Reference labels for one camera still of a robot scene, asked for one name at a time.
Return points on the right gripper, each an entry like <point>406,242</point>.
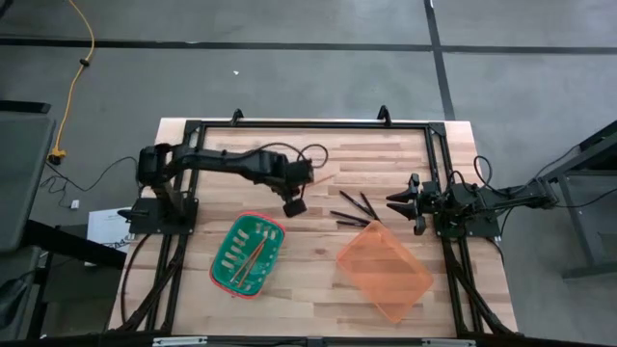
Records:
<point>431,205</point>

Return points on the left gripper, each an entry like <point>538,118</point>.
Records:
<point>301,172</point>

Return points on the black pen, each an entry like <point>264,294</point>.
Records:
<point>369,206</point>
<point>352,223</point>
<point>356,203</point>
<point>349,217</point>

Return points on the yellow wooden pencil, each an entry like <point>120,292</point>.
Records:
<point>248,260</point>
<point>251,265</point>

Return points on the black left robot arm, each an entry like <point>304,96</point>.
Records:
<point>226,164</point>

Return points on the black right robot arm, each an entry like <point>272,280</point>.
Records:
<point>520,193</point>

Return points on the orange translucent plastic bin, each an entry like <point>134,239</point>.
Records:
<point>385,270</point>

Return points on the green basket with orange rim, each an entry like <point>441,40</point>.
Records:
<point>222,267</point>

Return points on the grey metal stand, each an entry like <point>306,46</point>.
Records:
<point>593,159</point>

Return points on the white printed paper sheet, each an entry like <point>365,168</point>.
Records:
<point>103,229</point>

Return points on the small white adapter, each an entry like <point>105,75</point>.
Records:
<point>74,204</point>

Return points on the black desk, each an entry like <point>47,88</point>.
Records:
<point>24,183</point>

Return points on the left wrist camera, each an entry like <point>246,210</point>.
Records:
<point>294,207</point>

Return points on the black aluminium table frame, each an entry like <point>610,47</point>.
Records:
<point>313,124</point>

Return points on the silver metal bracket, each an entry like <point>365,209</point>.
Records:
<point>448,342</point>
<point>180,341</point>

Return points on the black stand frame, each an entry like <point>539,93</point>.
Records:
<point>72,246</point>

